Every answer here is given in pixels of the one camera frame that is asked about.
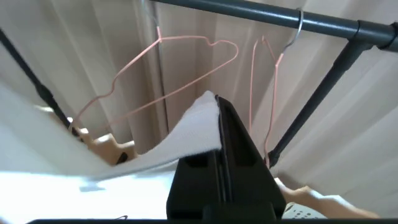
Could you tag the pink clothes hanger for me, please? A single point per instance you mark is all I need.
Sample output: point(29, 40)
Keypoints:
point(275, 77)
point(159, 35)

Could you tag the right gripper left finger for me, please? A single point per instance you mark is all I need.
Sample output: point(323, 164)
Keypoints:
point(196, 183)

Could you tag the white laundry basket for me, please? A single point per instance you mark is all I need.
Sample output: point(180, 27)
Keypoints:
point(298, 214)

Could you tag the white printed T-shirt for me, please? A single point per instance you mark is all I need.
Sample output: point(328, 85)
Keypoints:
point(192, 130)

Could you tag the black clothes rack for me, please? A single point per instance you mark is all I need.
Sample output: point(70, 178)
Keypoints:
point(280, 14)

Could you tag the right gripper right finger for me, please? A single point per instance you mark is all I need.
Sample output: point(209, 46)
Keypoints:
point(248, 174)

